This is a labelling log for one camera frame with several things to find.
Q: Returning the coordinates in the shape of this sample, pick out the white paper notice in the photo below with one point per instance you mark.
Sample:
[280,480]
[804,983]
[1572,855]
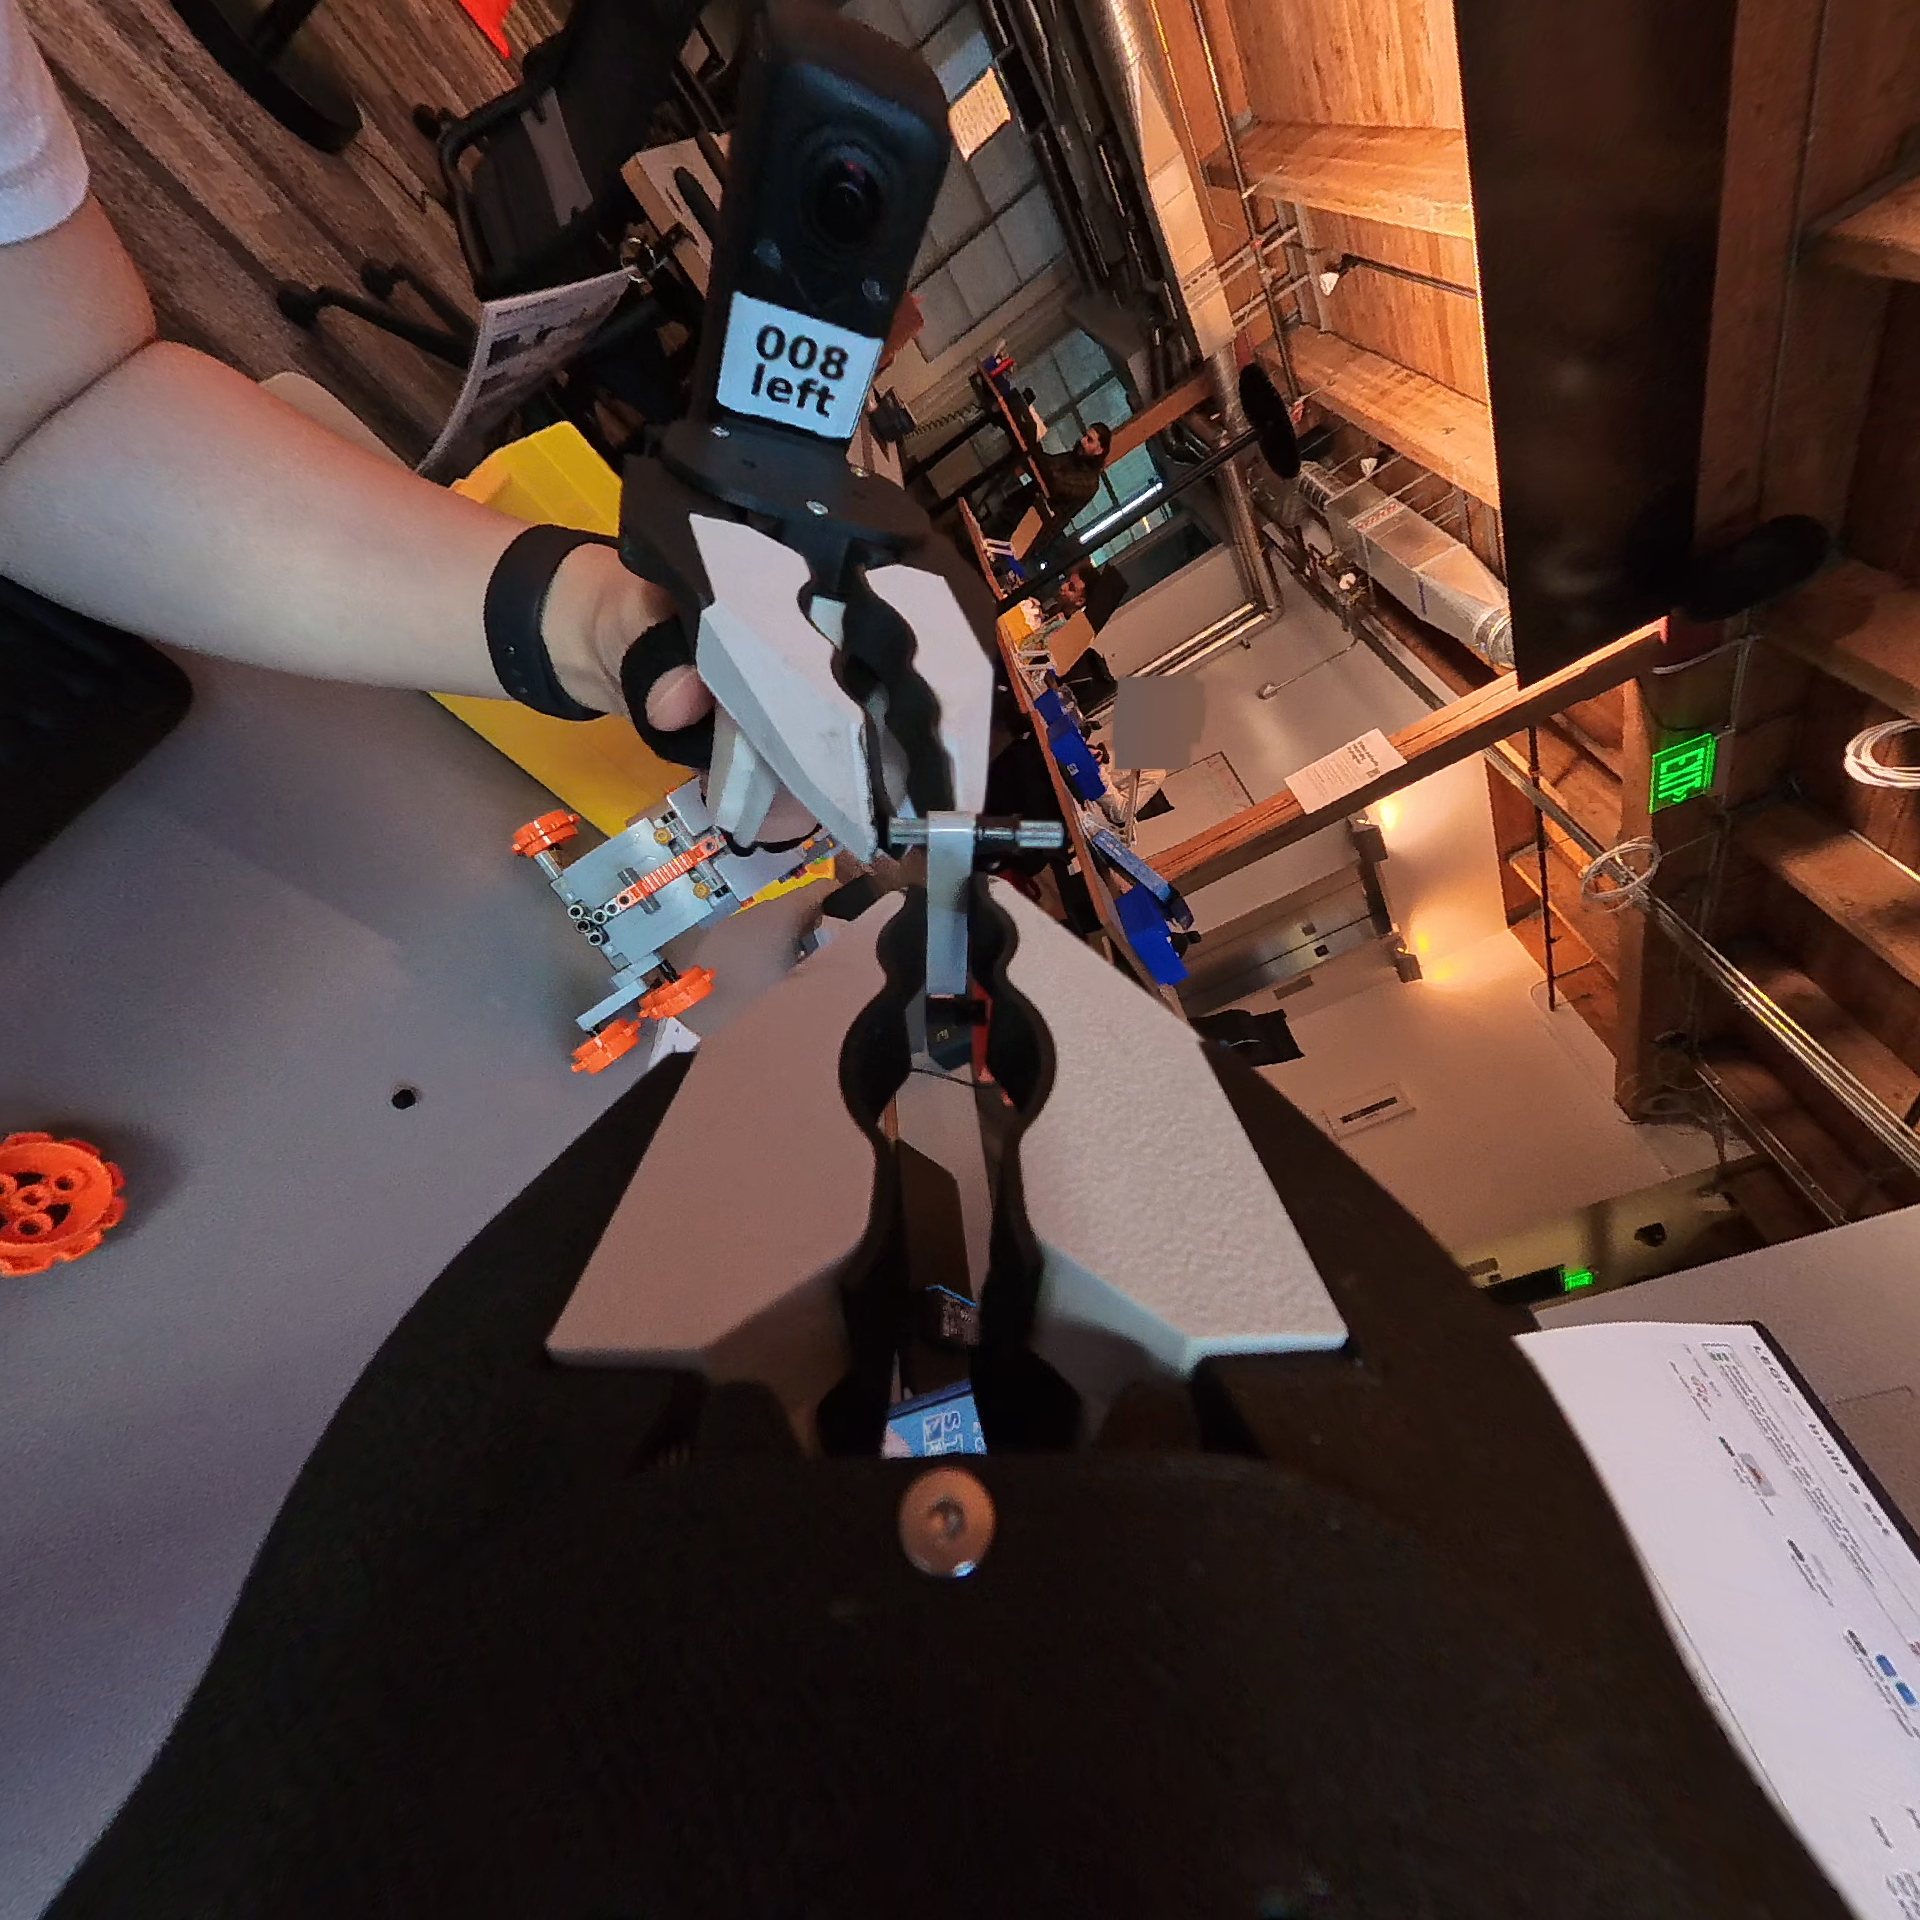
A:
[1348,770]

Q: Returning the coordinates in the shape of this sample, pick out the person's left forearm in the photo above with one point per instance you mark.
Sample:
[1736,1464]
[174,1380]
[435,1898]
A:
[254,523]

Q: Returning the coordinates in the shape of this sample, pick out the black wristband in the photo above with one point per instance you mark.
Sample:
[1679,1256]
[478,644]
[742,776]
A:
[517,621]

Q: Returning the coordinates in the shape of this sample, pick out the grey desk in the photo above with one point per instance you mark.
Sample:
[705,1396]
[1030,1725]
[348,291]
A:
[300,1349]

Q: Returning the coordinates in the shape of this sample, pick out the white shirt sleeve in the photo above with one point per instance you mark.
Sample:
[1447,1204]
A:
[31,120]

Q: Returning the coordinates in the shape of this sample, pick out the row of blue bins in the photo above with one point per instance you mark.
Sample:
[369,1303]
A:
[1148,907]

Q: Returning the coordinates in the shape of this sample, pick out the white printed instruction sheet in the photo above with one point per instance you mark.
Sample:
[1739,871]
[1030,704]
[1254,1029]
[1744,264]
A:
[1740,1575]

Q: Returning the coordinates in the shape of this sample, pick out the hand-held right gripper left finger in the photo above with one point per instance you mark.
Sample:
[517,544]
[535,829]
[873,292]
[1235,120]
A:
[705,1201]

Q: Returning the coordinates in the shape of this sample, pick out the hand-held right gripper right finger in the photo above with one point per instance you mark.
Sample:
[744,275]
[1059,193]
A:
[1171,1201]

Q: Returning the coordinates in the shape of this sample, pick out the green exit sign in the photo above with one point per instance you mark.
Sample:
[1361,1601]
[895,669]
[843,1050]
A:
[1684,770]

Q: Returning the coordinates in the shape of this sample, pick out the grey toy beam with axle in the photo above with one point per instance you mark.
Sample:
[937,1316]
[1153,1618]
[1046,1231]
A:
[949,900]

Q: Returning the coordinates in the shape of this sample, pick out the printed paper sheet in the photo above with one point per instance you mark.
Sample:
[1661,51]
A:
[525,352]

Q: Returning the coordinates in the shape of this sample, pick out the diagonal wooden beam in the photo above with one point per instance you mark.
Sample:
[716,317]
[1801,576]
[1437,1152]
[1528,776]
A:
[1501,721]

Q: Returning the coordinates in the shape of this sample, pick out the silver ventilation duct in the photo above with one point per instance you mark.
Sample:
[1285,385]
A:
[1185,180]

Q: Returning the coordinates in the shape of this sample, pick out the orange toy gear wheel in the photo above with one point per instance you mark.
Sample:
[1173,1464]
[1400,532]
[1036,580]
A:
[53,1201]

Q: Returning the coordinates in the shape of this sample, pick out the yellow plastic bin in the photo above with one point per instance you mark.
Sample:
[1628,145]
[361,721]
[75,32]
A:
[557,480]

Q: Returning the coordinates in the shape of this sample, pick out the black office chair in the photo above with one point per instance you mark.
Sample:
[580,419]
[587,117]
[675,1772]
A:
[541,165]

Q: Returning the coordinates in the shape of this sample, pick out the dark pillar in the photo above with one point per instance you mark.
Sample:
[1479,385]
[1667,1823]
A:
[1590,299]

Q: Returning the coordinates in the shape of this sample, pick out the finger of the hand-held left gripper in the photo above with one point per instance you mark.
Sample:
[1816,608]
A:
[773,675]
[961,675]

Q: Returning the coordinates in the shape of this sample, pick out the grey toy vehicle orange wheels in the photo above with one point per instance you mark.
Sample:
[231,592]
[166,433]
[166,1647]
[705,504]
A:
[645,885]

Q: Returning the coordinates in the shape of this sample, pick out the person's left hand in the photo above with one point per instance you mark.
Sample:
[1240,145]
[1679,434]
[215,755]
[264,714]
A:
[593,637]

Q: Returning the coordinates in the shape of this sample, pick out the blue robot kit box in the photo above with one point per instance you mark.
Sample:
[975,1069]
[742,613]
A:
[932,1425]

